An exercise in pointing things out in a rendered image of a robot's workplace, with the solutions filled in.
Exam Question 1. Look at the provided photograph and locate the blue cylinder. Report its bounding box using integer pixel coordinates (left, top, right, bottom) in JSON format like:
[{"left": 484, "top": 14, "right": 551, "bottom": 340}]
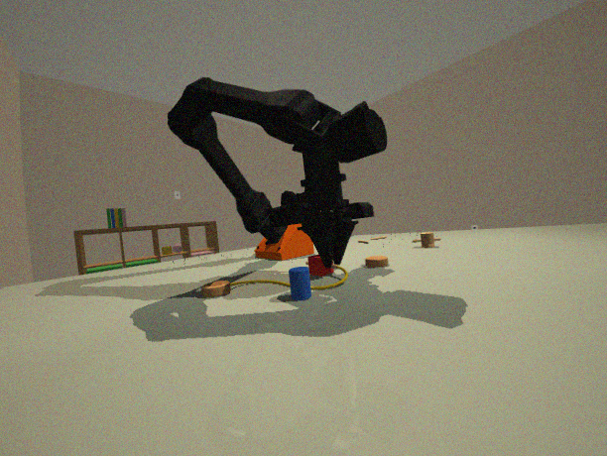
[{"left": 289, "top": 267, "right": 311, "bottom": 300}]

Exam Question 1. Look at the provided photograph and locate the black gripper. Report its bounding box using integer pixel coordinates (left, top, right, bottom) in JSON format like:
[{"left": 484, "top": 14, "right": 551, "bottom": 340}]
[{"left": 269, "top": 166, "right": 374, "bottom": 268}]

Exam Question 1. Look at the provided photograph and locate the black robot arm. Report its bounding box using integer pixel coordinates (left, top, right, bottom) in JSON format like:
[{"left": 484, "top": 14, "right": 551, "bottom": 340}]
[{"left": 168, "top": 77, "right": 387, "bottom": 245}]

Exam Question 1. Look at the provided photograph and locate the orange round disc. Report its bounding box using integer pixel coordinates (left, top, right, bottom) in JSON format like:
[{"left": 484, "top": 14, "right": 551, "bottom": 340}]
[{"left": 365, "top": 256, "right": 389, "bottom": 268}]

